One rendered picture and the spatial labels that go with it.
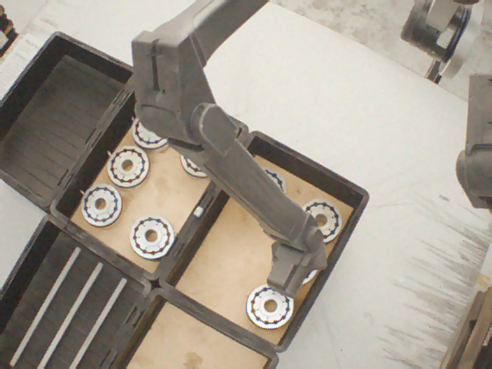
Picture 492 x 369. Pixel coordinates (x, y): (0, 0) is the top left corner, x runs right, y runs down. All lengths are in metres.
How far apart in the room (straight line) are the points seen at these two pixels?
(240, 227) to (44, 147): 0.54
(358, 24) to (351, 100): 1.09
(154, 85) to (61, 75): 0.87
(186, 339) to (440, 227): 0.73
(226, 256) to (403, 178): 0.54
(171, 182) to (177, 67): 0.71
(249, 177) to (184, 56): 0.23
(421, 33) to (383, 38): 1.43
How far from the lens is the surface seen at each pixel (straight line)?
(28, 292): 1.28
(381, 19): 2.61
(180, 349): 1.18
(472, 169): 0.52
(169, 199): 1.23
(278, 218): 0.82
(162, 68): 0.57
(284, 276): 0.93
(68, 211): 1.26
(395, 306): 1.37
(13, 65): 1.69
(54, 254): 1.27
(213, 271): 1.19
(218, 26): 0.61
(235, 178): 0.70
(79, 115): 1.36
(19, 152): 1.38
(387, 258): 1.38
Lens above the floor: 2.00
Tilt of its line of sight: 72 degrees down
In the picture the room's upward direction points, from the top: 4 degrees clockwise
